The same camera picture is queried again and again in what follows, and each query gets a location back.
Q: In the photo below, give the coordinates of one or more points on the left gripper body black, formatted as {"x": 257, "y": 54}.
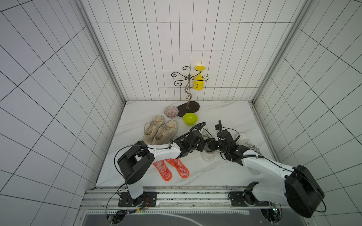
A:
{"x": 199, "y": 146}

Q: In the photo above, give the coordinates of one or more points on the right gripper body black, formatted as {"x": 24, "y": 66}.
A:
{"x": 214, "y": 144}

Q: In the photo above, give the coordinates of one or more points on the white sneaker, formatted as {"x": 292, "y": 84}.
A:
{"x": 207, "y": 154}
{"x": 245, "y": 141}

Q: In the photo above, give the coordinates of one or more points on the red insole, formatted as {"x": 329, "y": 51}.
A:
{"x": 182, "y": 170}
{"x": 163, "y": 170}

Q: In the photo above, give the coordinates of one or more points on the beige lace sneaker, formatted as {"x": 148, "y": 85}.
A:
{"x": 165, "y": 133}
{"x": 151, "y": 128}

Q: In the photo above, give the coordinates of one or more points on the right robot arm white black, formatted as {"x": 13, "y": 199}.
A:
{"x": 283, "y": 184}

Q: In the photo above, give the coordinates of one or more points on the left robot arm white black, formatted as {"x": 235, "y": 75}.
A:
{"x": 137, "y": 159}

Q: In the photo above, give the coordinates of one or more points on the green plastic bowl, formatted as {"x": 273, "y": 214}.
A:
{"x": 190, "y": 119}

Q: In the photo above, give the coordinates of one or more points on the ornate metal cup stand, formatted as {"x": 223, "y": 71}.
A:
{"x": 190, "y": 106}

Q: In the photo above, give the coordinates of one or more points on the pink glass bowl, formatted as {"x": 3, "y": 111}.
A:
{"x": 171, "y": 112}

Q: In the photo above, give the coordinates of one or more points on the yellow plastic goblet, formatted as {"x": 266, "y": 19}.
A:
{"x": 198, "y": 79}

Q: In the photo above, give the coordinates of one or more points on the aluminium mounting rail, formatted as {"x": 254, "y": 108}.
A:
{"x": 172, "y": 198}

